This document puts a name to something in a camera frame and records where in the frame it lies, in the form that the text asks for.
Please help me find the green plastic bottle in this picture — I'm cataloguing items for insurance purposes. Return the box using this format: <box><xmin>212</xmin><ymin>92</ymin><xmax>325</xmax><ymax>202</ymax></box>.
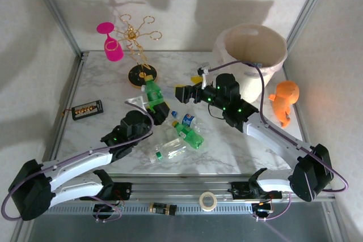
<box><xmin>171</xmin><ymin>120</ymin><xmax>205</xmax><ymax>150</ymax></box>
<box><xmin>142</xmin><ymin>75</ymin><xmax>167</xmax><ymax>112</ymax></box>

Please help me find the clear bottle green label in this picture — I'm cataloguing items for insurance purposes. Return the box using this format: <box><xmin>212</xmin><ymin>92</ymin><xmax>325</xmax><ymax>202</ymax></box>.
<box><xmin>147</xmin><ymin>137</ymin><xmax>188</xmax><ymax>165</ymax></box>

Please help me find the clear bottle Pepsi label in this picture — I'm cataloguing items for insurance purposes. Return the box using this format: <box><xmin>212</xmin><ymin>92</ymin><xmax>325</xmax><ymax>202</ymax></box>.
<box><xmin>170</xmin><ymin>109</ymin><xmax>204</xmax><ymax>134</ymax></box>

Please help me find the black gold cylinder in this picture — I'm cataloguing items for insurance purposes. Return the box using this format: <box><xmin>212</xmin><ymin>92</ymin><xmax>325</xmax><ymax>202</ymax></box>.
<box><xmin>149</xmin><ymin>201</ymin><xmax>177</xmax><ymax>216</ymax></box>

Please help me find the slotted metal cable tray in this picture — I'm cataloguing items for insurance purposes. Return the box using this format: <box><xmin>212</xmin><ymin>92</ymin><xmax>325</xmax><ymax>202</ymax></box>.
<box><xmin>35</xmin><ymin>203</ymin><xmax>256</xmax><ymax>216</ymax></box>

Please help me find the aluminium side rail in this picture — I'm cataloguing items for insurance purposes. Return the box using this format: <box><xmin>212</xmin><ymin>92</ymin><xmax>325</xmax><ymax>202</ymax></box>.
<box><xmin>42</xmin><ymin>51</ymin><xmax>87</xmax><ymax>179</ymax></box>

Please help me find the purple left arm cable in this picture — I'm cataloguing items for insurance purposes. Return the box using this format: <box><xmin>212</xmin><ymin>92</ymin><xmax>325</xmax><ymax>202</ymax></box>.
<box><xmin>1</xmin><ymin>101</ymin><xmax>155</xmax><ymax>223</ymax></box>

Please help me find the white tape roll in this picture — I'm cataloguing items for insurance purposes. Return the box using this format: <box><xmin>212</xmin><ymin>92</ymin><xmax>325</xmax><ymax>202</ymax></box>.
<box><xmin>198</xmin><ymin>192</ymin><xmax>218</xmax><ymax>212</ymax></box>

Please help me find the pink wine glass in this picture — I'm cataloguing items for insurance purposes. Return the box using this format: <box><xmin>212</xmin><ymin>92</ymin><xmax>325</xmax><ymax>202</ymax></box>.
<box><xmin>96</xmin><ymin>22</ymin><xmax>125</xmax><ymax>62</ymax></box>

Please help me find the black abacus box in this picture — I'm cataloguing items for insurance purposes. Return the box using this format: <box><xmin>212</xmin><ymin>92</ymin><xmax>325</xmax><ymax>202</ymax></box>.
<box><xmin>70</xmin><ymin>99</ymin><xmax>104</xmax><ymax>121</ymax></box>

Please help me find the orange plush toy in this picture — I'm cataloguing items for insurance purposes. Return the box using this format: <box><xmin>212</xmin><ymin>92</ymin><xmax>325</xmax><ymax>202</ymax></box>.
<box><xmin>268</xmin><ymin>80</ymin><xmax>300</xmax><ymax>128</ymax></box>

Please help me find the gold wire glass stand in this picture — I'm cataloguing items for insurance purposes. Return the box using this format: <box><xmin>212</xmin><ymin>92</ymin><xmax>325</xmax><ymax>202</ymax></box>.
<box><xmin>114</xmin><ymin>14</ymin><xmax>163</xmax><ymax>89</ymax></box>

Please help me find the white round bin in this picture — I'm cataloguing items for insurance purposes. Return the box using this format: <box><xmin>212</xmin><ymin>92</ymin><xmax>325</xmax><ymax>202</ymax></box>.
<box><xmin>212</xmin><ymin>23</ymin><xmax>289</xmax><ymax>104</ymax></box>

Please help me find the aluminium frame post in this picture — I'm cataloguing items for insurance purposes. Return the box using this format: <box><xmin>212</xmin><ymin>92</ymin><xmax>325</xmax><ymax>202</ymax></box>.
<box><xmin>27</xmin><ymin>0</ymin><xmax>83</xmax><ymax>58</ymax></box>
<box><xmin>285</xmin><ymin>0</ymin><xmax>333</xmax><ymax>53</ymax></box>

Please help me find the small black controller board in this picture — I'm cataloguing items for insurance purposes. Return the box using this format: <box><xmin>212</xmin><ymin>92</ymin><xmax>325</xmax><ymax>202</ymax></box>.
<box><xmin>251</xmin><ymin>202</ymin><xmax>275</xmax><ymax>215</ymax></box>
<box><xmin>92</xmin><ymin>202</ymin><xmax>125</xmax><ymax>215</ymax></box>

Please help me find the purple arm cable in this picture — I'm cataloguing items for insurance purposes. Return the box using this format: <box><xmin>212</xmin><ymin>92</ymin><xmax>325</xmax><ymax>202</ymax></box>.
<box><xmin>205</xmin><ymin>60</ymin><xmax>349</xmax><ymax>223</ymax></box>
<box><xmin>1</xmin><ymin>101</ymin><xmax>155</xmax><ymax>223</ymax></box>

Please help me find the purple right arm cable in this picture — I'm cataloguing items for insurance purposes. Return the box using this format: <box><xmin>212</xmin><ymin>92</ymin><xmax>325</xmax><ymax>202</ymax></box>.
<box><xmin>205</xmin><ymin>60</ymin><xmax>349</xmax><ymax>223</ymax></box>

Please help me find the aluminium mounting rail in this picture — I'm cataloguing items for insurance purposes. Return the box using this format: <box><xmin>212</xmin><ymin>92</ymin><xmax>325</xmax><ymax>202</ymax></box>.
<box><xmin>25</xmin><ymin>174</ymin><xmax>338</xmax><ymax>206</ymax></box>

